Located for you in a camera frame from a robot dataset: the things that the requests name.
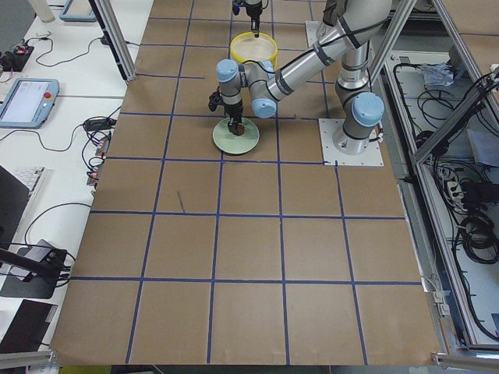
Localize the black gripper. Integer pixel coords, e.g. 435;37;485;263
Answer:
250;15;260;37
227;104;242;135

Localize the yellow bamboo steamer layer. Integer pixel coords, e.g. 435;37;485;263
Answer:
229;32;278;66

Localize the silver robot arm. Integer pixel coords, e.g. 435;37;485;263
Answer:
232;0;267;38
208;1;392;154

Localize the light green round plate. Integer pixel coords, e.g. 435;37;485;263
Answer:
212;118;260;155

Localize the black power adapter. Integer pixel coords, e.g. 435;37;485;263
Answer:
83;118;116;132

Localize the blue teach pendant tablet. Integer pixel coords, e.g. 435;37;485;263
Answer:
1;78;59;129

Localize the white keyboard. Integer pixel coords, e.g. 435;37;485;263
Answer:
12;166;47;196

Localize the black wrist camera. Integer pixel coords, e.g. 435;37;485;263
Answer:
208;91;223;112

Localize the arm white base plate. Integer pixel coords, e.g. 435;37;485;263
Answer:
318;118;384;168
305;21;328;47

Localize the aluminium frame post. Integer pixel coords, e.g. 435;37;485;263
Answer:
89;0;136;83

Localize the black camera on stand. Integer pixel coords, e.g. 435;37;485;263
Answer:
24;249;69;285

